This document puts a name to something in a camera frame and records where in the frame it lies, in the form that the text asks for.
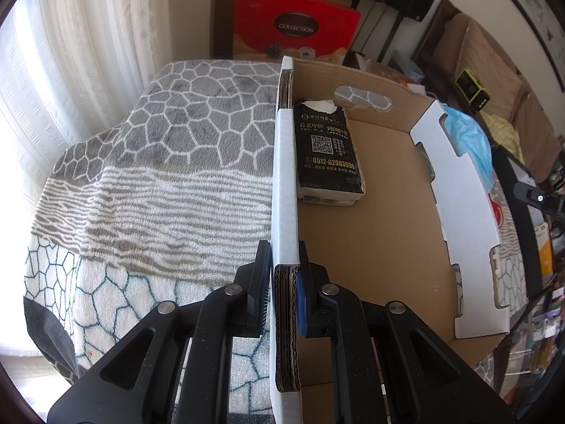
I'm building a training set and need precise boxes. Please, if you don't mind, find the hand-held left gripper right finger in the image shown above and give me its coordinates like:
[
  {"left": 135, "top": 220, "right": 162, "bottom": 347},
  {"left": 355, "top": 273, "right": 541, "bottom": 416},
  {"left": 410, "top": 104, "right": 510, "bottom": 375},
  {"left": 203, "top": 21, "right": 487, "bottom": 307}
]
[{"left": 297, "top": 241, "right": 515, "bottom": 424}]

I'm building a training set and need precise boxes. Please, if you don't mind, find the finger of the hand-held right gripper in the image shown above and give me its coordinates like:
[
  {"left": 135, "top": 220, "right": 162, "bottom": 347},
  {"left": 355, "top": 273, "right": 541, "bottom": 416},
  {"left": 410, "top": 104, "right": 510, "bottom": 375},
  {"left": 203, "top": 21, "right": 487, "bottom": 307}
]
[{"left": 513, "top": 181, "right": 565, "bottom": 222}]

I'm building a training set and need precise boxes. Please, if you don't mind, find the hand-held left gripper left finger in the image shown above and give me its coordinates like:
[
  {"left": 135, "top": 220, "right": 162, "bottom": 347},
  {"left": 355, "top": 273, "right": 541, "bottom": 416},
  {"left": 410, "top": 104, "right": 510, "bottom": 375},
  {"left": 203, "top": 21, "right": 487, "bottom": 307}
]
[{"left": 46, "top": 241, "right": 272, "bottom": 424}]

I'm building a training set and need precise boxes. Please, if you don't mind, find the blue face mask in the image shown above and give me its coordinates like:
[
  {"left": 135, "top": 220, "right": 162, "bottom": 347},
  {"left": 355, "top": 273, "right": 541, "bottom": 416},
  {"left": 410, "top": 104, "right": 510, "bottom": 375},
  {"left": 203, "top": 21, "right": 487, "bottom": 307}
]
[{"left": 441, "top": 104, "right": 494, "bottom": 195}]

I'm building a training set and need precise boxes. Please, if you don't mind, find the brown and white cardboard box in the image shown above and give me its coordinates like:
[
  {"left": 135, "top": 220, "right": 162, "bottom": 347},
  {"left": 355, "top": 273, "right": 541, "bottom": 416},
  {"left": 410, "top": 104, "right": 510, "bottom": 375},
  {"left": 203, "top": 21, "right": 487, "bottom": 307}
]
[{"left": 269, "top": 55, "right": 513, "bottom": 424}]

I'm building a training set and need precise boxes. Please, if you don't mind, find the yellow and white box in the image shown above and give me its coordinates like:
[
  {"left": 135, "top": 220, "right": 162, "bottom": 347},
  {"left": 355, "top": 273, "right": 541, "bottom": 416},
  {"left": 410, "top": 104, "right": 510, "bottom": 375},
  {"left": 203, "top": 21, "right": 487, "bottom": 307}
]
[{"left": 536, "top": 223, "right": 555, "bottom": 277}]

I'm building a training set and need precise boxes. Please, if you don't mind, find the yellow checked cloth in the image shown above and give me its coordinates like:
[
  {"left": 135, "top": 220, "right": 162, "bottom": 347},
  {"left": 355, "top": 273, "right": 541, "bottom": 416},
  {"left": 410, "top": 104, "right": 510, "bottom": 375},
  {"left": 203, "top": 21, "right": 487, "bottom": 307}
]
[{"left": 486, "top": 112, "right": 526, "bottom": 164}]

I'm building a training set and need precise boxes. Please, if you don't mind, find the green electronic device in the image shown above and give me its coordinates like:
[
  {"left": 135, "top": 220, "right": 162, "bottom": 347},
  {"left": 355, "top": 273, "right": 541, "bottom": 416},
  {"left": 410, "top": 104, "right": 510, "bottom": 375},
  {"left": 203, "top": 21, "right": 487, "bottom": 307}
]
[{"left": 454, "top": 68, "right": 490, "bottom": 109}]

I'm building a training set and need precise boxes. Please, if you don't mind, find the black tissue pack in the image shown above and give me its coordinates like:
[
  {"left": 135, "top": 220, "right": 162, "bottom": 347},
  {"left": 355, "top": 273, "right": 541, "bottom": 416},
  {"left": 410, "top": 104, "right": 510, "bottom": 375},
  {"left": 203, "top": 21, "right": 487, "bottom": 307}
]
[{"left": 293, "top": 97, "right": 368, "bottom": 206}]

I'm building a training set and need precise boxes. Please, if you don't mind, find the grey white patterned blanket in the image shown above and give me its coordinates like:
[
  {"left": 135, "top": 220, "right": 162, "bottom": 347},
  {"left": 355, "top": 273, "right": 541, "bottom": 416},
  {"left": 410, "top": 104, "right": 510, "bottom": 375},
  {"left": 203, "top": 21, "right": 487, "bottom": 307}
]
[{"left": 22, "top": 59, "right": 530, "bottom": 424}]

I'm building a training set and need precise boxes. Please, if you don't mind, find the red gift bag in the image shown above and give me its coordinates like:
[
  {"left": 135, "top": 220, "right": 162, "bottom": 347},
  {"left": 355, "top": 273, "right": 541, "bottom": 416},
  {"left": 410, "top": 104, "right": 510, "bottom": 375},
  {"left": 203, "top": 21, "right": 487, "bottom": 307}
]
[{"left": 232, "top": 0, "right": 362, "bottom": 60}]

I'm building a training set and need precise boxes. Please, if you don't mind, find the white curtain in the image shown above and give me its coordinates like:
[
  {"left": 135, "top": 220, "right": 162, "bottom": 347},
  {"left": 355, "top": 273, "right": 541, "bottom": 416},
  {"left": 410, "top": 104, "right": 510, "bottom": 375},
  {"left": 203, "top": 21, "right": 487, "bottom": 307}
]
[{"left": 0, "top": 0, "right": 217, "bottom": 363}]

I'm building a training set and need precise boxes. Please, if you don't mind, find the black frame bar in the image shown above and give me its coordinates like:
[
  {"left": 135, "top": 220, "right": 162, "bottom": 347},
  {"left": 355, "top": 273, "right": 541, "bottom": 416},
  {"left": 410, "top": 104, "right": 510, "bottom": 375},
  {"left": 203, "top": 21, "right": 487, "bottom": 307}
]
[{"left": 490, "top": 145, "right": 543, "bottom": 301}]

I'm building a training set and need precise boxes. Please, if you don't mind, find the framed wall picture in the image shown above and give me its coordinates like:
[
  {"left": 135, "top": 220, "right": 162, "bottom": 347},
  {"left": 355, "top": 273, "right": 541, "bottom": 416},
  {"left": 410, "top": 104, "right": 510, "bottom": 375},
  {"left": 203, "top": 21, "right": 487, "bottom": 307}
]
[{"left": 481, "top": 0, "right": 565, "bottom": 89}]

